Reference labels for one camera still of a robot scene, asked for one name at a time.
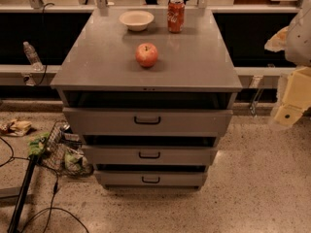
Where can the red cola can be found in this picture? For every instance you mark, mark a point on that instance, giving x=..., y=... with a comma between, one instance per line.
x=175, y=15

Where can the white bowl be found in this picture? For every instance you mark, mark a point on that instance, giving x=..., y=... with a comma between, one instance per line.
x=136, y=20

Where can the red apple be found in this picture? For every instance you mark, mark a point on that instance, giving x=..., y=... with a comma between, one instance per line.
x=146, y=55

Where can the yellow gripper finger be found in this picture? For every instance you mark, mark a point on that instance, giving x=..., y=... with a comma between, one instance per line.
x=278, y=41
x=293, y=98

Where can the bottom grey drawer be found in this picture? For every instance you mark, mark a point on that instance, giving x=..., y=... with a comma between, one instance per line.
x=150, y=179

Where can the grey drawer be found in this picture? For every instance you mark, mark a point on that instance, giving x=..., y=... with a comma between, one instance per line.
x=148, y=156
x=150, y=179
x=139, y=122

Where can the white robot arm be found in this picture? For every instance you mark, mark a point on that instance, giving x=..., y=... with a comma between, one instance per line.
x=298, y=47

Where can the wire mesh basket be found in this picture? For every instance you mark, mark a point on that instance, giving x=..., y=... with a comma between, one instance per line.
x=63, y=152

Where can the green cloth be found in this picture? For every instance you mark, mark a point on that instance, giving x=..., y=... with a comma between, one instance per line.
x=37, y=144

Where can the middle grey drawer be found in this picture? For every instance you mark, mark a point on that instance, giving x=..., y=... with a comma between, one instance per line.
x=148, y=156

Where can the metal clamp bracket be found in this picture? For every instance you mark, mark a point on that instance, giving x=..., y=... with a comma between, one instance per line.
x=254, y=84

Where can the crumpled snack wrapper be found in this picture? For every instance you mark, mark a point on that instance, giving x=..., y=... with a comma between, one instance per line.
x=15, y=127

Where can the clear plastic water bottle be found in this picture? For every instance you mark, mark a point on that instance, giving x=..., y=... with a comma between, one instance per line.
x=33, y=57

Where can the black metal pole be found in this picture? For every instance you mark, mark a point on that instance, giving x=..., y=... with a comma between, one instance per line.
x=22, y=194

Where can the top grey drawer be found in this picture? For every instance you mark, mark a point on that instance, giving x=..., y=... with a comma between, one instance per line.
x=139, y=122

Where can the grey drawer cabinet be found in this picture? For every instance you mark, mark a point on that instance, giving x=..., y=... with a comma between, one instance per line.
x=150, y=107

